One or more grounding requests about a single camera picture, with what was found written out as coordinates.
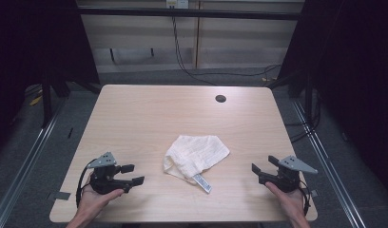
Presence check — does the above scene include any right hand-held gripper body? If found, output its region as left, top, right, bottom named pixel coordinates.
left=258, top=155, right=319, bottom=194

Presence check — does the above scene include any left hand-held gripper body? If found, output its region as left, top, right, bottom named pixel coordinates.
left=87, top=151, right=133, bottom=195

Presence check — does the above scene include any white flower print cloth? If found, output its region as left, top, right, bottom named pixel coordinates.
left=163, top=134, right=231, bottom=195

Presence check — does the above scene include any person's right hand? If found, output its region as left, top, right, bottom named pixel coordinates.
left=264, top=180, right=308, bottom=220

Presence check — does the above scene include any person's left hand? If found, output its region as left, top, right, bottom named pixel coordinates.
left=75, top=175, right=126, bottom=220

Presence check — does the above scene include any grey tape strip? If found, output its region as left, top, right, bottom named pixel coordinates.
left=48, top=191, right=72, bottom=201

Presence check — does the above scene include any yellow floor item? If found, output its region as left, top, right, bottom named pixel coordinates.
left=29, top=94, right=44, bottom=107

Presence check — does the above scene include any black curtain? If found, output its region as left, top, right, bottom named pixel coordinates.
left=276, top=0, right=388, bottom=200
left=0, top=0, right=102, bottom=156

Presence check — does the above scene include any right hand-held gripper black cable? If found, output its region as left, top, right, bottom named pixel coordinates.
left=298, top=180, right=312, bottom=217

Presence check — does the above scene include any hand-held gripper black cable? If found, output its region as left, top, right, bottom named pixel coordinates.
left=75, top=159, right=98, bottom=208
left=298, top=180, right=312, bottom=217

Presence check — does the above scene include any left hand-held gripper black cable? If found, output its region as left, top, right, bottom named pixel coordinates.
left=75, top=159, right=98, bottom=208

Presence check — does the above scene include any metal floor rail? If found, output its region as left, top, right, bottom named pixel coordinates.
left=0, top=97, right=68, bottom=228
left=290, top=100, right=368, bottom=228

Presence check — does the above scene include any black floor cables bundle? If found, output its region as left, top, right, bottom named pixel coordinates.
left=284, top=94, right=322, bottom=144

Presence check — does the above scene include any black metal stand post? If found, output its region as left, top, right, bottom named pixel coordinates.
left=40, top=80, right=54, bottom=129

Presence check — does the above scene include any long black wall cable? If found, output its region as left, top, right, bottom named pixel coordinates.
left=170, top=15, right=282, bottom=86

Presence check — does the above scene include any black horizontal frame bar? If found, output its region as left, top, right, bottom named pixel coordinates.
left=77, top=7, right=306, bottom=22

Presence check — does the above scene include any white wall power outlet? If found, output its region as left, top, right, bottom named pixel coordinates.
left=165, top=0, right=190, bottom=10

